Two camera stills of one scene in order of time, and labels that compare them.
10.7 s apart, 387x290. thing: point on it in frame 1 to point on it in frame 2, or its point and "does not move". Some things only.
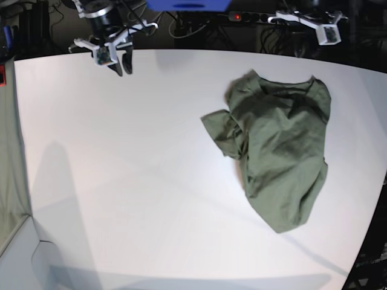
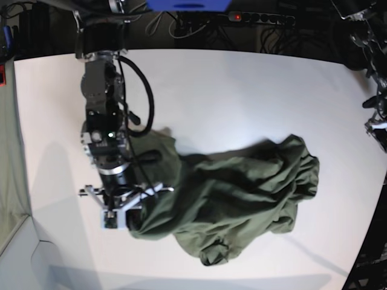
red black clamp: x=2 y=75 does not move
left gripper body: x=105 y=55 to x=119 y=193
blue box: x=189 y=5 does not move
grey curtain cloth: x=14 y=206 does not move
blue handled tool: x=8 y=36 does not move
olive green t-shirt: x=278 y=130 to x=215 y=202
